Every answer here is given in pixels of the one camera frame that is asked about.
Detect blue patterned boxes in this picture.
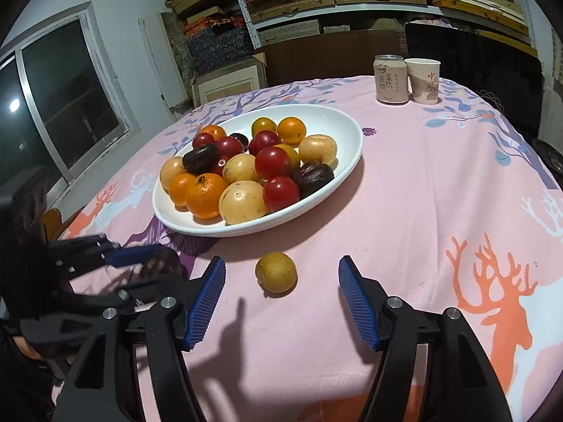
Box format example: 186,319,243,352
187,26,255,75

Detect pink deer-print tablecloth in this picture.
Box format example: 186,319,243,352
50,75,563,422

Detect pale pink drink can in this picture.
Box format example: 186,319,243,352
374,55,410,105

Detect framed picture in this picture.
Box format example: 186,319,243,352
189,53,268,107

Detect red-orange patterned boxes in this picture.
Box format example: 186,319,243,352
182,14,245,37

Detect black round stool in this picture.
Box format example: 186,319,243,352
532,138,563,174

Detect dark red plum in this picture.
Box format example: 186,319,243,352
215,136,244,161

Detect brown wooden chair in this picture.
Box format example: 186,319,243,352
42,208,86,240

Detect yellow passion fruit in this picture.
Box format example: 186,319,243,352
218,180,269,226
298,134,339,164
222,154,261,184
159,156,188,192

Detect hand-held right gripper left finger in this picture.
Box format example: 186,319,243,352
52,255,227,422

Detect white door panel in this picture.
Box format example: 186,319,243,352
138,11,190,121

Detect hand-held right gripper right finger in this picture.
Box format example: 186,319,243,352
337,255,513,422

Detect printed paper cup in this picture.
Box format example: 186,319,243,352
405,58,441,105

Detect stack of yellow flat boxes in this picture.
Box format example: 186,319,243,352
433,0,531,36

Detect aluminium sliding window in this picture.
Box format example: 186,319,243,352
0,2,141,194

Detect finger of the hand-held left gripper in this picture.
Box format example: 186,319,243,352
65,274,188,318
48,234,156,279

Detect black chair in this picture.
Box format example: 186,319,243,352
405,21,544,139

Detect white metal shelf rack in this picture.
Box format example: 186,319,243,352
224,0,539,49

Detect brown wooden board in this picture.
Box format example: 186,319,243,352
255,30,407,88

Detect grey-green stone slab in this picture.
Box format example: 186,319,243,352
160,11,194,97

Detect small olive-yellow passion fruit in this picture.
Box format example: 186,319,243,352
255,252,298,295

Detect white oval plate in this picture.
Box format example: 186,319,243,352
152,104,365,238

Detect green-tinged orange mandarin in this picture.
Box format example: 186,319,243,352
252,117,277,137

